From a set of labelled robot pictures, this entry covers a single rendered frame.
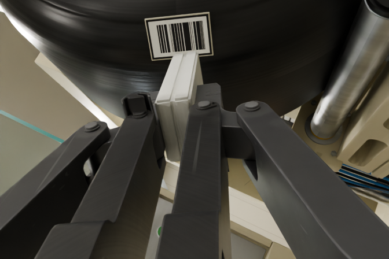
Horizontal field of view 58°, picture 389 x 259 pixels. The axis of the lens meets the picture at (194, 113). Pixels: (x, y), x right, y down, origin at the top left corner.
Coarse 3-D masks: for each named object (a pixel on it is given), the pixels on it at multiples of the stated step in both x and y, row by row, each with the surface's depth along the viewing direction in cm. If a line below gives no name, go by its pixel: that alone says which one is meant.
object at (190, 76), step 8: (192, 56) 19; (184, 64) 18; (192, 64) 18; (184, 72) 17; (192, 72) 17; (200, 72) 20; (184, 80) 16; (192, 80) 16; (200, 80) 20; (176, 88) 16; (184, 88) 15; (192, 88) 15; (176, 96) 14; (184, 96) 14; (192, 96) 15; (176, 104) 14; (184, 104) 14; (192, 104) 15; (176, 112) 14; (184, 112) 14; (184, 120) 14; (184, 128) 15; (184, 136) 15
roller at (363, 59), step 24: (384, 0) 29; (360, 24) 33; (384, 24) 30; (360, 48) 35; (384, 48) 34; (336, 72) 42; (360, 72) 38; (336, 96) 45; (360, 96) 45; (312, 120) 59; (336, 120) 52
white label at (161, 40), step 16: (176, 16) 32; (192, 16) 32; (208, 16) 31; (160, 32) 32; (176, 32) 32; (192, 32) 32; (208, 32) 32; (160, 48) 33; (176, 48) 33; (192, 48) 33; (208, 48) 33
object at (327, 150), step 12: (300, 108) 63; (312, 108) 63; (300, 120) 62; (348, 120) 61; (300, 132) 61; (336, 132) 60; (312, 144) 60; (324, 144) 60; (336, 144) 60; (324, 156) 59; (336, 168) 59
